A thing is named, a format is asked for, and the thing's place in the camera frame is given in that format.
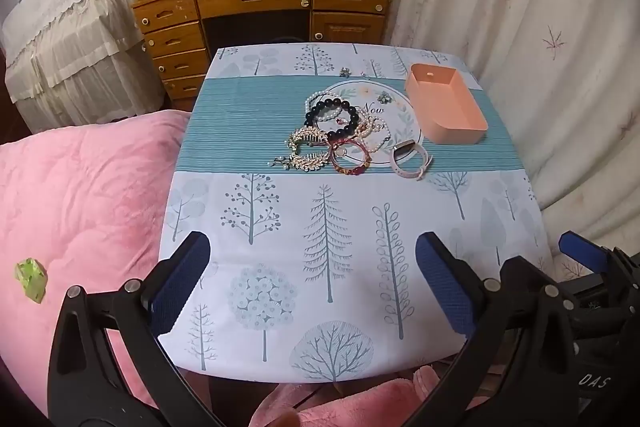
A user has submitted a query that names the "pink fleece blanket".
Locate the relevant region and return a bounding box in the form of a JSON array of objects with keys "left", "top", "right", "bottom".
[{"left": 0, "top": 109, "right": 476, "bottom": 427}]

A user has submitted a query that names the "white wristband watch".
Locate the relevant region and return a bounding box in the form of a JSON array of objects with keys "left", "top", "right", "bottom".
[{"left": 390, "top": 141, "right": 435, "bottom": 181}]

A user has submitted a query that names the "pink plastic box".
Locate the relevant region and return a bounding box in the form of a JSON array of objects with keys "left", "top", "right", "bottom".
[{"left": 404, "top": 63, "right": 488, "bottom": 145}]

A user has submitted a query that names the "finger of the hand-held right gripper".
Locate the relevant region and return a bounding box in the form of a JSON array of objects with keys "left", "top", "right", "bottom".
[{"left": 558, "top": 231, "right": 640, "bottom": 280}]

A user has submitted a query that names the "green crumpled wrapper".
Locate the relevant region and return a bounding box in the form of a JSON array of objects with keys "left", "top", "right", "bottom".
[{"left": 14, "top": 258, "right": 49, "bottom": 305}]

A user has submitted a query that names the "white pearl bracelet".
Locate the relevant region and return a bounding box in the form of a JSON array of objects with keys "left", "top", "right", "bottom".
[{"left": 305, "top": 89, "right": 355, "bottom": 124}]

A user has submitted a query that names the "black bead bracelet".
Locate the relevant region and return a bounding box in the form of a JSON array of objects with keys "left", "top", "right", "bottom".
[{"left": 304, "top": 97, "right": 361, "bottom": 132}]

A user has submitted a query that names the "white leaf print curtain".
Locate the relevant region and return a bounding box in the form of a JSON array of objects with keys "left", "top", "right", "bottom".
[{"left": 375, "top": 0, "right": 640, "bottom": 258}]

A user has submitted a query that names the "tree print tablecloth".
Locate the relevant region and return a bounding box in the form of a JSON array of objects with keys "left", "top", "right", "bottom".
[{"left": 159, "top": 44, "right": 551, "bottom": 383}]

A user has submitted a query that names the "pearl necklace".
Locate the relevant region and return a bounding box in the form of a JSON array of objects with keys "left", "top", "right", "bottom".
[{"left": 356, "top": 114, "right": 394, "bottom": 154}]

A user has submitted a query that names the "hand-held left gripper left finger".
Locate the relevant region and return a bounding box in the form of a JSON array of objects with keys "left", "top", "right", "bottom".
[{"left": 47, "top": 231, "right": 226, "bottom": 427}]

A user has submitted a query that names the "white lace bed cover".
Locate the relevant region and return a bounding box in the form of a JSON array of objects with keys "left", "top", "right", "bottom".
[{"left": 0, "top": 0, "right": 168, "bottom": 132}]

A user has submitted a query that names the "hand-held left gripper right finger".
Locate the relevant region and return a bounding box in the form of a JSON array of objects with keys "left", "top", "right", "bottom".
[{"left": 400, "top": 231, "right": 585, "bottom": 427}]

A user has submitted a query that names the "red bead bracelet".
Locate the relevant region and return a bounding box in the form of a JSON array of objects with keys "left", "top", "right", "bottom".
[{"left": 327, "top": 137, "right": 374, "bottom": 176}]

